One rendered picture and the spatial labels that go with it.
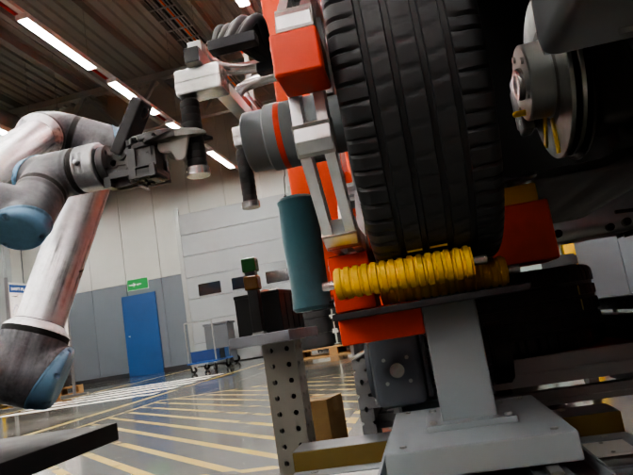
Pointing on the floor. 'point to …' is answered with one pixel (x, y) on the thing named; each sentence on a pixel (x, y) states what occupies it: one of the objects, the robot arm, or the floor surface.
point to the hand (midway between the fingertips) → (202, 132)
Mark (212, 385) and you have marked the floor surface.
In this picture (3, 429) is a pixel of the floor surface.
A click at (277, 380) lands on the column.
